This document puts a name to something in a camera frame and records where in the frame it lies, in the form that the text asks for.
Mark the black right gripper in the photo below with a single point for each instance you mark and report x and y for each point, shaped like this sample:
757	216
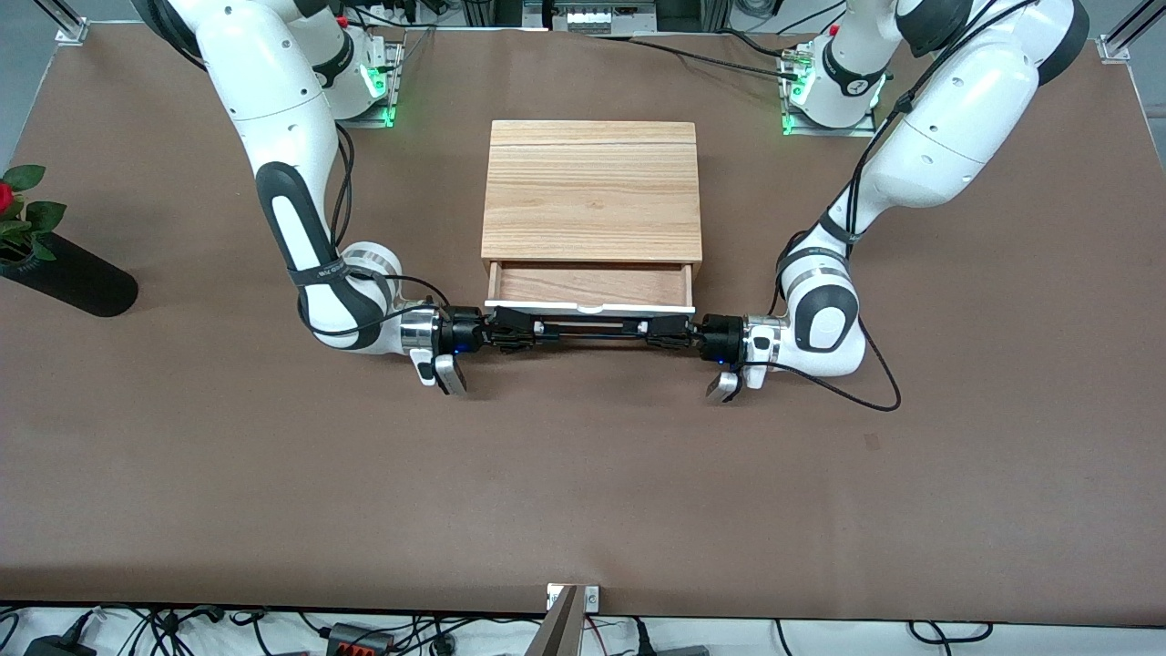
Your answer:
465	329

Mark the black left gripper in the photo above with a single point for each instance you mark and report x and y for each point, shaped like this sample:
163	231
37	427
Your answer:
717	335

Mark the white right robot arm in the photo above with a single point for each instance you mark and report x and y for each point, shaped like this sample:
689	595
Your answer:
273	91

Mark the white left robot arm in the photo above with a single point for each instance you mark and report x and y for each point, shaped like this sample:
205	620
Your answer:
956	118

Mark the light wooden drawer cabinet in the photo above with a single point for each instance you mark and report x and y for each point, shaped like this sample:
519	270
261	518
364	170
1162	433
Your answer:
592	191

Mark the grey power strip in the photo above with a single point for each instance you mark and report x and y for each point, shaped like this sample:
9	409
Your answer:
601	16

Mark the black and red power adapter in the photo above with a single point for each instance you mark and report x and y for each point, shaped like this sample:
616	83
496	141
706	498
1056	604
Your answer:
355	642

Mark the black vase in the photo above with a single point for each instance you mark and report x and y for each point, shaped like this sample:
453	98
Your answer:
82	287

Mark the red rose with leaves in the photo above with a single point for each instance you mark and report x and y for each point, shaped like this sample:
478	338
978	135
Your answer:
23	219

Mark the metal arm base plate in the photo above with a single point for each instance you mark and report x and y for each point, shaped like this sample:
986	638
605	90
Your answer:
393	91
861	131

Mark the aluminium frame post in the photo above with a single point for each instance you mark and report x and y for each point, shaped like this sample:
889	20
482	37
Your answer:
1125	36
71	27

